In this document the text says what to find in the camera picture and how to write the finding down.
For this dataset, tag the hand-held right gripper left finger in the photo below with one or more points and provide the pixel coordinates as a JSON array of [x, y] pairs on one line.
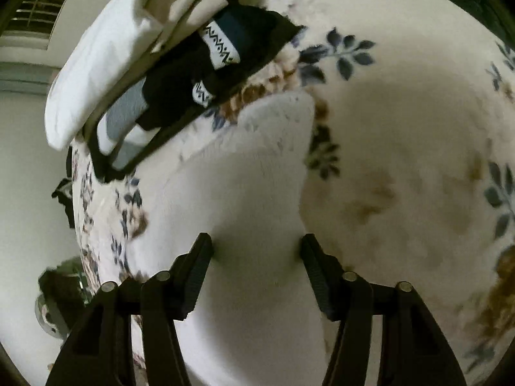
[[198, 277]]

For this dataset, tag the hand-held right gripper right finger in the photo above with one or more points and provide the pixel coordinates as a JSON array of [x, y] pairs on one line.
[[318, 281]]

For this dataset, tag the white fleece cloth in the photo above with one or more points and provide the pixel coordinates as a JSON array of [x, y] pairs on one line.
[[257, 169]]

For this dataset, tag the dark object on floor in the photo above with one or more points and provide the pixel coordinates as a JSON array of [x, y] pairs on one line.
[[60, 289]]

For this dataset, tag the dark object at bed edge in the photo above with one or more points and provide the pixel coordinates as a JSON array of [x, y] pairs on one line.
[[64, 199]]

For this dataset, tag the floral cream blanket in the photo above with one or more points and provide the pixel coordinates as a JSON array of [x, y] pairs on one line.
[[402, 128]]

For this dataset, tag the grey and white cloth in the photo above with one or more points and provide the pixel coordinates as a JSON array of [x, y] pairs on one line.
[[124, 116]]

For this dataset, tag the black garment with zigzag band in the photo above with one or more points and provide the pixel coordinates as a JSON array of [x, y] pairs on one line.
[[173, 84]]

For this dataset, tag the white folded cloth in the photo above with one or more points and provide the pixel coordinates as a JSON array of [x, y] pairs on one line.
[[92, 68]]

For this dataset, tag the beige folded garment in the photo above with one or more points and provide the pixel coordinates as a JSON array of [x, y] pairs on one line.
[[189, 4]]

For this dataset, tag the window blind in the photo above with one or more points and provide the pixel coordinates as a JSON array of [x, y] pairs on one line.
[[36, 12]]

